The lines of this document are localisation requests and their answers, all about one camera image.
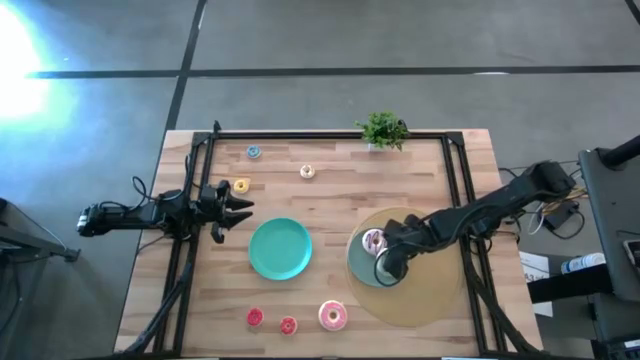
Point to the teal round plate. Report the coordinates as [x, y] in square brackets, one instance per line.
[280, 249]

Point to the grey-green small plate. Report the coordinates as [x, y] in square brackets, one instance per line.
[361, 262]

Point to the black pole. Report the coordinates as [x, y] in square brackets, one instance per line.
[622, 152]

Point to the blue frosted donut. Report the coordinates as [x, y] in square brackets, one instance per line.
[254, 152]

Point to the white donut with chocolate drizzle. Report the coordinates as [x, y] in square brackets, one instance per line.
[304, 172]

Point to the black aluminium table frame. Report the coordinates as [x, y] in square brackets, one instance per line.
[300, 135]

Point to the large pink frosted donut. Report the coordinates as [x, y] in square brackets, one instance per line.
[326, 320]

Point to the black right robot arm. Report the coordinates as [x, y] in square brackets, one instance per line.
[505, 197]

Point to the black shelf board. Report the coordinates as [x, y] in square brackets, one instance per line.
[570, 287]

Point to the green potted plant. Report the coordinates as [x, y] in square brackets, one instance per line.
[384, 130]

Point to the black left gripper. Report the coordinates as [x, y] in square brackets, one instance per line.
[217, 200]

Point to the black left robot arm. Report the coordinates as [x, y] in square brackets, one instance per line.
[125, 216]

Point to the black power adapter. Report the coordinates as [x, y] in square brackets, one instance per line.
[560, 216]

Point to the yellow frosted donut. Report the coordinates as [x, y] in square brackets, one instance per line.
[237, 186]

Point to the red sprinkled donut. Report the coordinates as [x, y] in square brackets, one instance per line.
[288, 326]
[255, 317]

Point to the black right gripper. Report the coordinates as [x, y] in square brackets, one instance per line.
[410, 232]

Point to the tan round mat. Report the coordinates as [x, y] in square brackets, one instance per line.
[430, 290]

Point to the pink white striped donut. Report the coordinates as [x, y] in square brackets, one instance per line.
[369, 244]

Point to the white plastic bottle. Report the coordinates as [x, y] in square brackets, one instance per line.
[582, 263]

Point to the white paper sheet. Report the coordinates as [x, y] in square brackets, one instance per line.
[535, 270]

